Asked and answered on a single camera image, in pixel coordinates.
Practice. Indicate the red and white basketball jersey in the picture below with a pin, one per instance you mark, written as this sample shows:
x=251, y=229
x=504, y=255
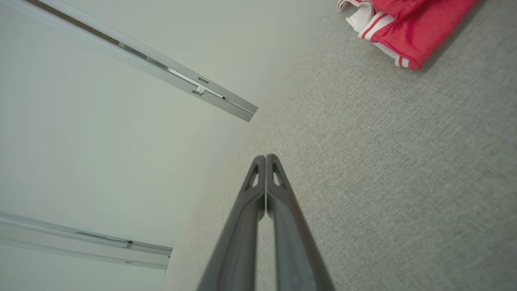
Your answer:
x=420, y=32

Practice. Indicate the grey fabric sofa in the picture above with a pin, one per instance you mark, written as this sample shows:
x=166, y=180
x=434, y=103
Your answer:
x=383, y=161

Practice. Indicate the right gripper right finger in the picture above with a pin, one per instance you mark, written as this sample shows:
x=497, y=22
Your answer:
x=295, y=250

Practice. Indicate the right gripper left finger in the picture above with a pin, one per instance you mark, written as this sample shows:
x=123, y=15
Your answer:
x=238, y=250

